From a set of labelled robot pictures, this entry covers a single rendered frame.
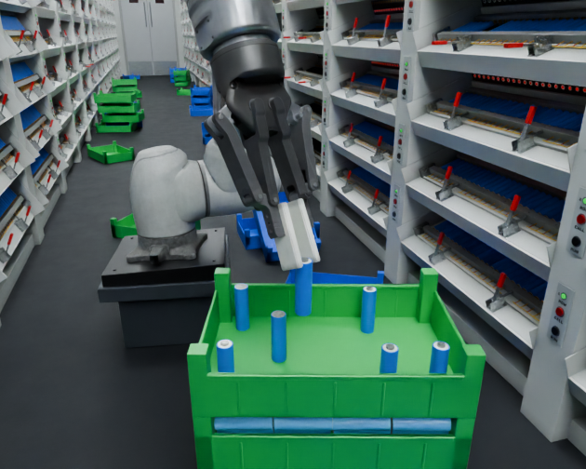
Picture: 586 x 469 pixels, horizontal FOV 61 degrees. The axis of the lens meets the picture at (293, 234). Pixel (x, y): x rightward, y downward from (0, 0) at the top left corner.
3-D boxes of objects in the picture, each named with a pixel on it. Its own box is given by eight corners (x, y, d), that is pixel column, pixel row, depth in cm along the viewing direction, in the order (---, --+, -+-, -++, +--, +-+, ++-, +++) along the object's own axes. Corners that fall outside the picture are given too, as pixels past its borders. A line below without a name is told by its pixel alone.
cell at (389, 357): (379, 400, 55) (382, 351, 52) (376, 389, 56) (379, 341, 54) (395, 400, 55) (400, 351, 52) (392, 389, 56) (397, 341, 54)
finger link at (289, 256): (286, 201, 52) (281, 202, 52) (303, 266, 52) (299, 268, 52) (271, 207, 54) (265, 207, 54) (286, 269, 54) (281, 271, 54)
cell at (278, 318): (271, 310, 60) (272, 355, 62) (270, 317, 58) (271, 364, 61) (286, 310, 60) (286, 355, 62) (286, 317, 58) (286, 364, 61)
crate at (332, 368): (192, 418, 53) (185, 355, 50) (219, 316, 72) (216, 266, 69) (476, 419, 53) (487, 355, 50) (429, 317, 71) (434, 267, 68)
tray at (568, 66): (596, 88, 85) (592, 33, 81) (420, 66, 139) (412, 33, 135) (693, 41, 87) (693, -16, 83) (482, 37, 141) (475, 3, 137)
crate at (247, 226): (246, 249, 193) (245, 230, 190) (236, 231, 211) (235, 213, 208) (319, 242, 200) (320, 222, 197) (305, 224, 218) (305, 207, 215)
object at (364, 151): (394, 188, 162) (383, 149, 156) (331, 149, 216) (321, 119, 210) (449, 161, 164) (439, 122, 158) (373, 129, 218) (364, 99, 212)
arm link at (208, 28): (172, 18, 54) (187, 71, 54) (212, -30, 47) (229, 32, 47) (241, 21, 60) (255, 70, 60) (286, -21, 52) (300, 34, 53)
